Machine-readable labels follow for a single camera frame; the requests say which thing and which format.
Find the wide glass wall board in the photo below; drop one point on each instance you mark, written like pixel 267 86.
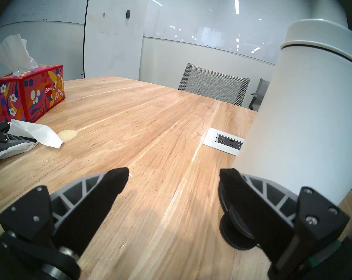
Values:
pixel 208 25

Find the white tissue in box slot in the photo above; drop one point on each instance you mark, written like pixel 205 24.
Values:
pixel 14 53

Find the white table power outlet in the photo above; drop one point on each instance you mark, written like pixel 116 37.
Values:
pixel 222 140

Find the red floral tissue box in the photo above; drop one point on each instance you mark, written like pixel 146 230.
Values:
pixel 32 92

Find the grey mesh chair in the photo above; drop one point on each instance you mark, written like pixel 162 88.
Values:
pixel 214 85

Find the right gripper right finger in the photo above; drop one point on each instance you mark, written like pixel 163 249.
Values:
pixel 266 218

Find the side wall glass board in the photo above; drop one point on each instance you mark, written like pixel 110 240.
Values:
pixel 32 8

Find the grey office chair with armrests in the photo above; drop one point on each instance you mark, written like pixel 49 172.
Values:
pixel 260 92

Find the white pedal trash bin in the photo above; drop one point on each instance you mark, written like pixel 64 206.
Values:
pixel 310 107

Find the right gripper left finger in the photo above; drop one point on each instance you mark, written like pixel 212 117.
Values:
pixel 82 206

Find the rolling whiteboard with black stand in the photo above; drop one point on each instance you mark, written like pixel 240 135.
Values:
pixel 114 43

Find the white tissue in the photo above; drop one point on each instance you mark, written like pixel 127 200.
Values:
pixel 44 133
pixel 14 53

